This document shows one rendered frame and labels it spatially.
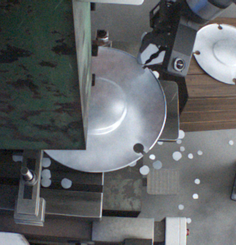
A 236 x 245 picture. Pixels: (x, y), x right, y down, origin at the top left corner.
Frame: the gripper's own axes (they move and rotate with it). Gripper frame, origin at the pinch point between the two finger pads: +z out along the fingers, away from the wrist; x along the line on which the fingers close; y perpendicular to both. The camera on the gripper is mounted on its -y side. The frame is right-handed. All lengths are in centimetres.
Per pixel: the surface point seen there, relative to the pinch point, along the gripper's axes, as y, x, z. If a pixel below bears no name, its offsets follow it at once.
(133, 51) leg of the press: 13.9, -6.0, 14.1
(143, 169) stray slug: -19.6, -7.3, 12.9
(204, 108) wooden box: 16, -51, 37
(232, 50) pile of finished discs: 37, -56, 22
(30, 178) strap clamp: -25.6, 19.6, 11.5
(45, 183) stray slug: -25.0, 15.0, 16.7
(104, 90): -6.6, 7.2, 4.2
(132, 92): -6.7, 1.6, 2.2
